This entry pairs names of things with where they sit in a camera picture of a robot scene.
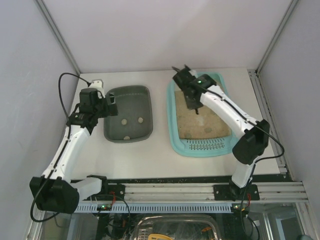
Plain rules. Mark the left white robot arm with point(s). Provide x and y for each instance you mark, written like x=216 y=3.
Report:
x=54 y=190

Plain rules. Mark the teal litter box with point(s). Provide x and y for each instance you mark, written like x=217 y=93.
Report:
x=181 y=121

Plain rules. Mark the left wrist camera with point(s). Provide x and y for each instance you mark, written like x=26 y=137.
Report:
x=98 y=84

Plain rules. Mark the grey plastic bin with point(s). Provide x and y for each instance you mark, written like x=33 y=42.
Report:
x=132 y=102

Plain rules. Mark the aluminium mounting rail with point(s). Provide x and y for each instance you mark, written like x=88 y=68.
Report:
x=264 y=192

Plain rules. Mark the yellow plastic object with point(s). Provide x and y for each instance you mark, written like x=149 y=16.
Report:
x=156 y=236

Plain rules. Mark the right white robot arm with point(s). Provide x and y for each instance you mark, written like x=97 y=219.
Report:
x=252 y=135

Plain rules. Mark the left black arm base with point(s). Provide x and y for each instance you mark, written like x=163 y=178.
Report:
x=100 y=188

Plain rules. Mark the perforated cable tray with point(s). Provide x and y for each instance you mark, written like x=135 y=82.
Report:
x=149 y=208

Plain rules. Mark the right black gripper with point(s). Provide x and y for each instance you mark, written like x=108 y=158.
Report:
x=192 y=100

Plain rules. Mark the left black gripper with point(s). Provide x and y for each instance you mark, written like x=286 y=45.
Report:
x=111 y=104

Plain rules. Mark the metal wire basket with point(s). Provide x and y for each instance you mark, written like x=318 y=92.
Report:
x=177 y=227

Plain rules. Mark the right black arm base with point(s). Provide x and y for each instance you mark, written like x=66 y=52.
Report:
x=231 y=192

